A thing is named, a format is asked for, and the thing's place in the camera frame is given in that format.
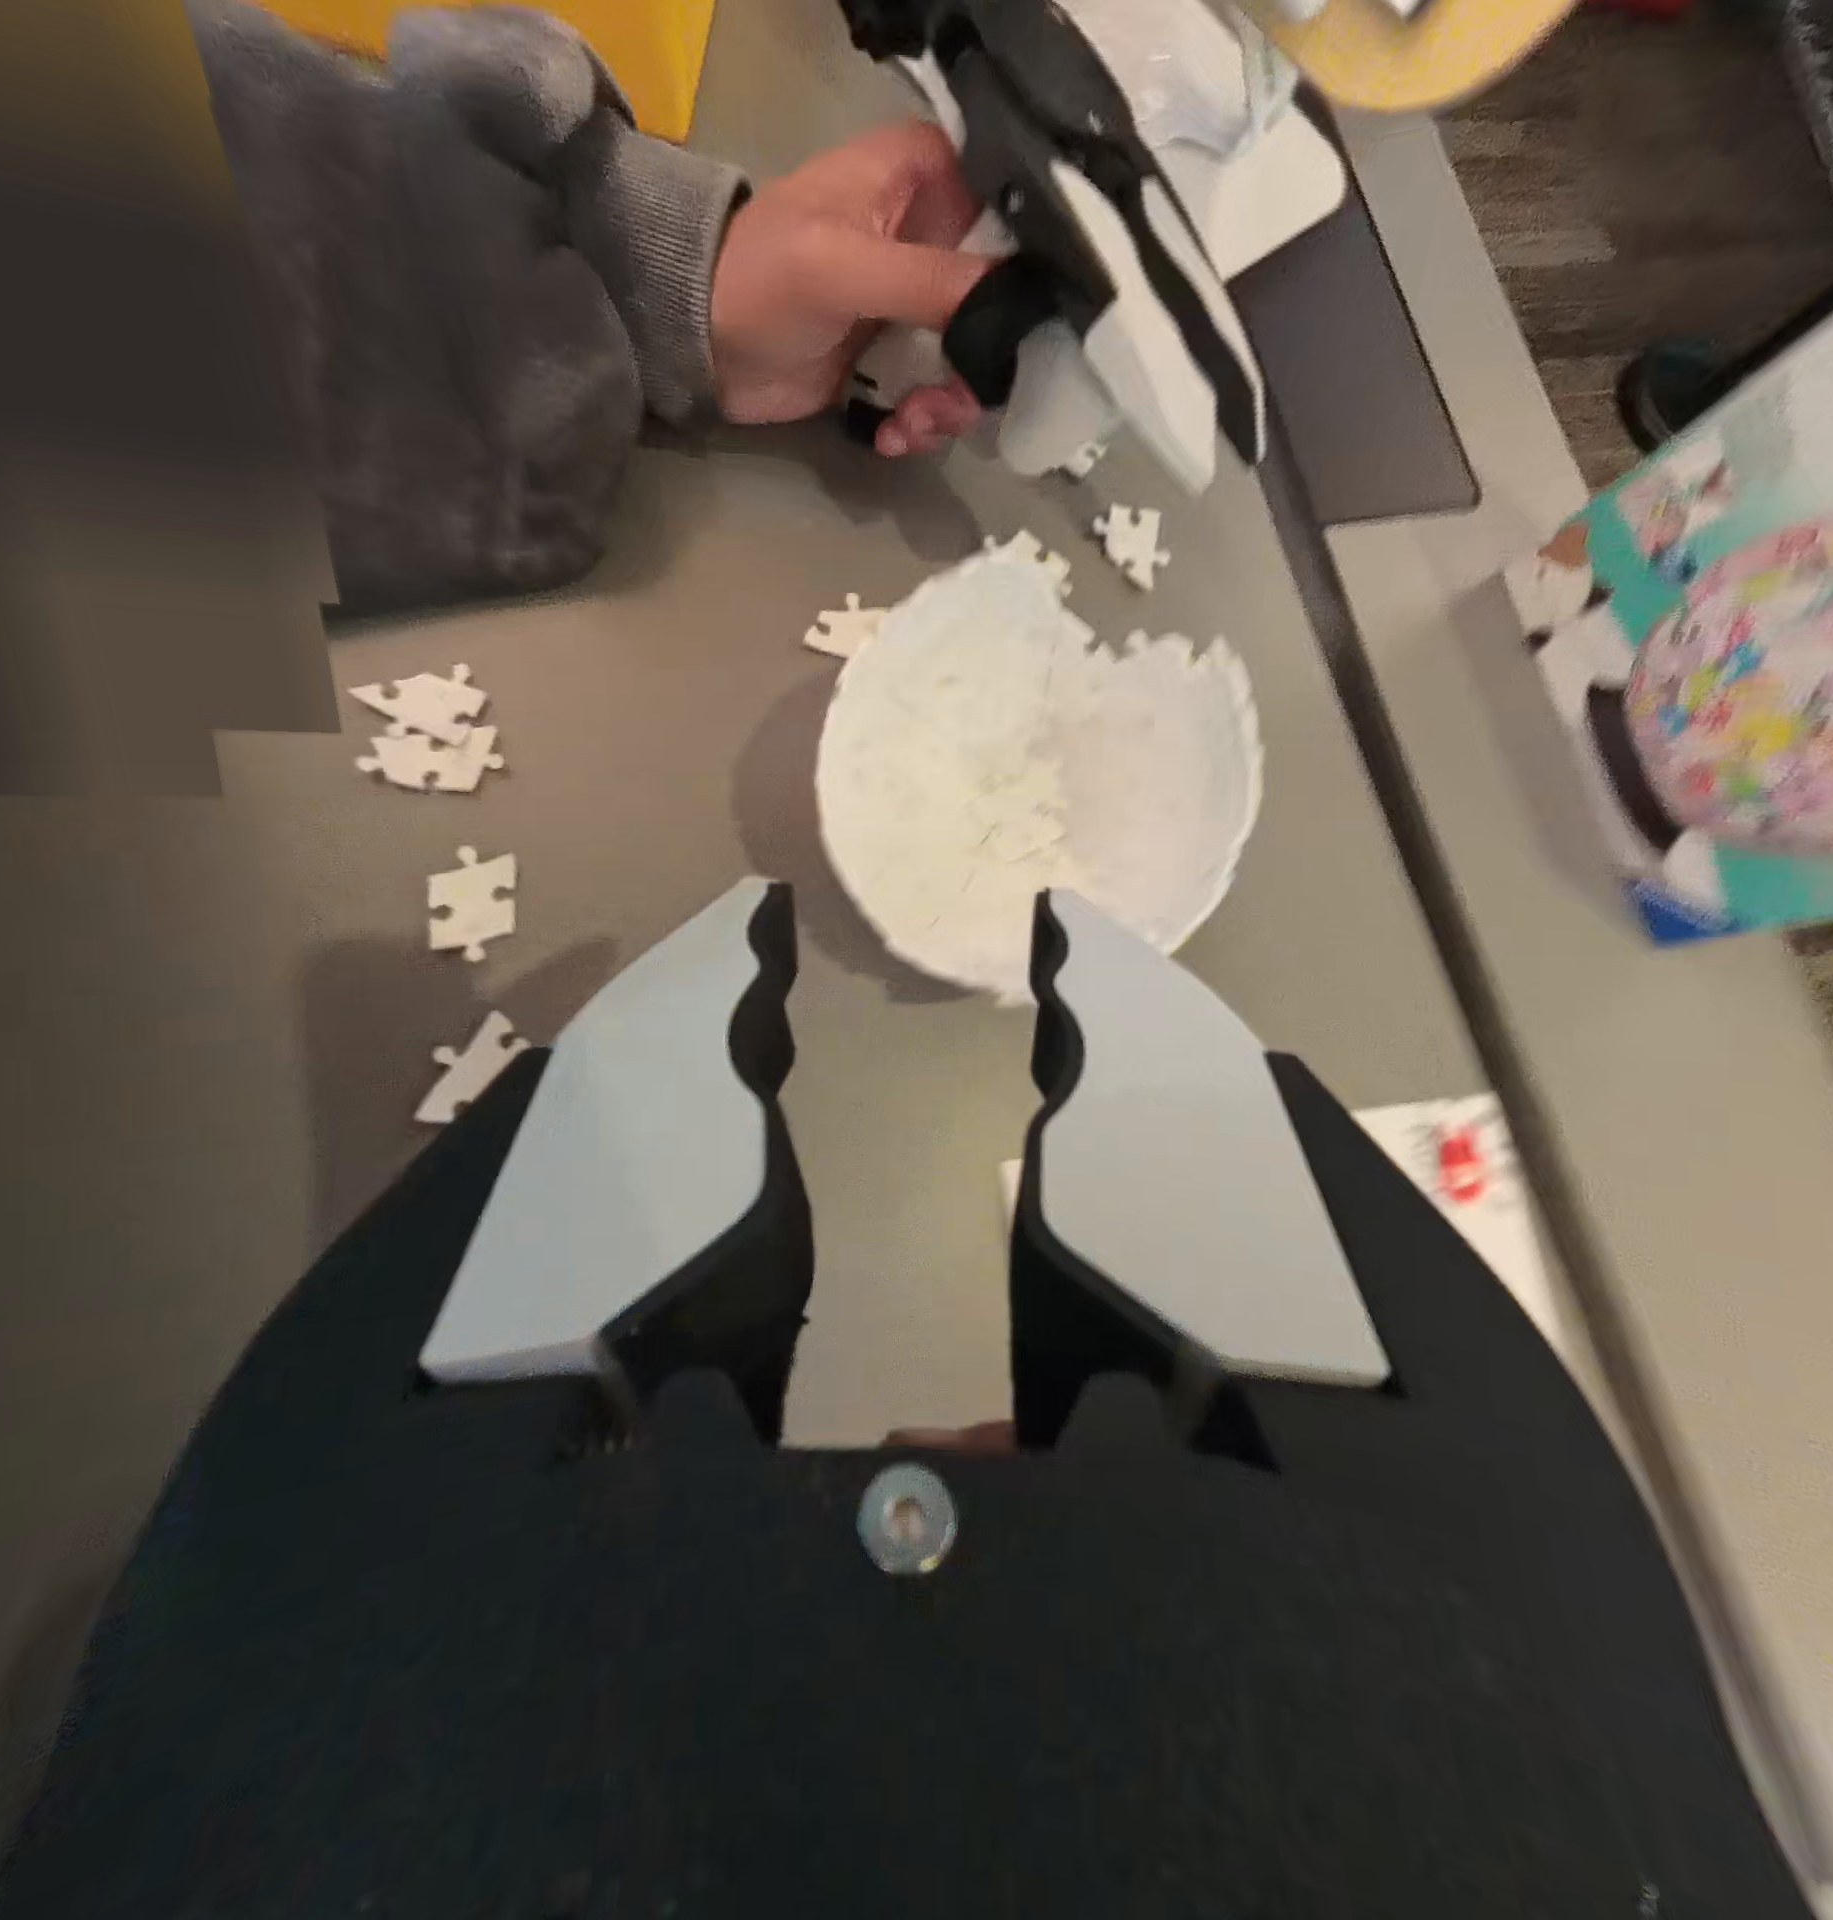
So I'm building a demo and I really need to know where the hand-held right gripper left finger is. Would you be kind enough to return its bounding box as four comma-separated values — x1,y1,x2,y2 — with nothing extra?
423,881,813,1405

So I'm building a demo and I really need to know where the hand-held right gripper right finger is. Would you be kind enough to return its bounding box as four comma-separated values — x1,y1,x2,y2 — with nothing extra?
1013,888,1398,1405

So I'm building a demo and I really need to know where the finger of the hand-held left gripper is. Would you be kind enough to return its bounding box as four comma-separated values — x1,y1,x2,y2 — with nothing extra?
1082,120,1270,467
992,165,1232,496

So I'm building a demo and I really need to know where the puzzle pieces group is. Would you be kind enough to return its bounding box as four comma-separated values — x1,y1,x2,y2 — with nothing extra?
803,434,1172,661

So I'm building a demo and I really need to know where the partly built white puzzle ball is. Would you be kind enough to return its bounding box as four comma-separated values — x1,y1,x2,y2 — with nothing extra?
813,535,1270,1007

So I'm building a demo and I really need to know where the person's left forearm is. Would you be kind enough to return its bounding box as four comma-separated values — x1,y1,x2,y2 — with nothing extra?
197,0,752,616

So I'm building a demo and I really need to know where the colourful puzzle ball box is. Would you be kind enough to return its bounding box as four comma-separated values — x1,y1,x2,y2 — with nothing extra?
1503,284,1833,947

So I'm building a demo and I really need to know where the person's left hand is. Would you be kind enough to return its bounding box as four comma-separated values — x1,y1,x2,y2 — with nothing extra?
708,120,1008,459

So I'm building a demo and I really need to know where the dark grey table flap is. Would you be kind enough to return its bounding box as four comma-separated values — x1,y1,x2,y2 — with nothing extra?
1232,180,1482,526

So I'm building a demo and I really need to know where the yellow plastic bin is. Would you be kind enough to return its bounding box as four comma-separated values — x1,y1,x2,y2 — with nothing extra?
257,0,722,146

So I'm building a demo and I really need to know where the black wheeled chair base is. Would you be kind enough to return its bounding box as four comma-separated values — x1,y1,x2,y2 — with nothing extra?
1616,270,1833,459

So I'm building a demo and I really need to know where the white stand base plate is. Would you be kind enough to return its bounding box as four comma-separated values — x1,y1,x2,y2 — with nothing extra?
1098,0,1352,286

